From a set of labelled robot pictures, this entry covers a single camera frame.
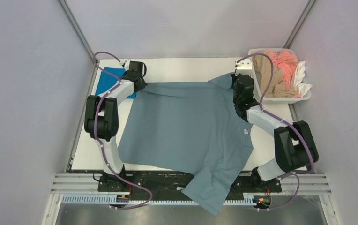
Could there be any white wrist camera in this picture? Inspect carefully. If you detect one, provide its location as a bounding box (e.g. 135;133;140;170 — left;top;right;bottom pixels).
235;59;253;76
119;59;131;69

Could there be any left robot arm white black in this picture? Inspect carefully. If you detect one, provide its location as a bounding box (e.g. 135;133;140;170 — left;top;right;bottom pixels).
84;60;147;191

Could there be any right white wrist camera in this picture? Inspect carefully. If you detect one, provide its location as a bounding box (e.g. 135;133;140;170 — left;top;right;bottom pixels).
235;59;253;76

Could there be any grey-blue t shirt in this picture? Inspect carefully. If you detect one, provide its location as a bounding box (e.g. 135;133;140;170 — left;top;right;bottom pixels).
118;74;253;216

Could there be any folded bright blue t shirt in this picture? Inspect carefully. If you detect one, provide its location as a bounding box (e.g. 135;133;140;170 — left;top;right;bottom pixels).
95;67;126;95

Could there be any left aluminium frame post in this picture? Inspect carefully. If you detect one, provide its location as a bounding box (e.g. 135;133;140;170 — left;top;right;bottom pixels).
57;0;96;64

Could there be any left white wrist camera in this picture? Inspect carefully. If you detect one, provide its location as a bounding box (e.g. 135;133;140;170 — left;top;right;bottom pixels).
119;59;131;69

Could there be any beige t shirt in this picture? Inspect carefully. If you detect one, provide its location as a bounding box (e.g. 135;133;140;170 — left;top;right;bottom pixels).
252;49;300;98

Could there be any pink t shirt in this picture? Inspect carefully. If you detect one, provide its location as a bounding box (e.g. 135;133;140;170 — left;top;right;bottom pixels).
265;49;298;98

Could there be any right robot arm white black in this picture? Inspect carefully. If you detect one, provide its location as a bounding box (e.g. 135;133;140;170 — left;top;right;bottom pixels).
231;74;319;191

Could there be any white t shirt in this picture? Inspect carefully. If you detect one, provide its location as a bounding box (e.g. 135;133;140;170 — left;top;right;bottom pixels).
291;61;313;98

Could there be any aluminium frame post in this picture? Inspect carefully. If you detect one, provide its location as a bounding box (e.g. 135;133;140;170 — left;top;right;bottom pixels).
283;0;317;49
57;0;96;64

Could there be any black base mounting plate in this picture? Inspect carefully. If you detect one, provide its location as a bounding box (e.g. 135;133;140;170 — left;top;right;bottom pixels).
92;171;282;201

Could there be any right aluminium frame post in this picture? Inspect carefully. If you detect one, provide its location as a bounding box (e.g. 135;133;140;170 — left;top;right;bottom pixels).
283;0;317;49

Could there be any white slotted cable duct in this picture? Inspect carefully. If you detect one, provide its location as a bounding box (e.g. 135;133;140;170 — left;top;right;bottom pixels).
61;193;271;207

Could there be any white plastic laundry basket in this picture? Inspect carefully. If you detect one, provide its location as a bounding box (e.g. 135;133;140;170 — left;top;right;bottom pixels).
248;48;312;104

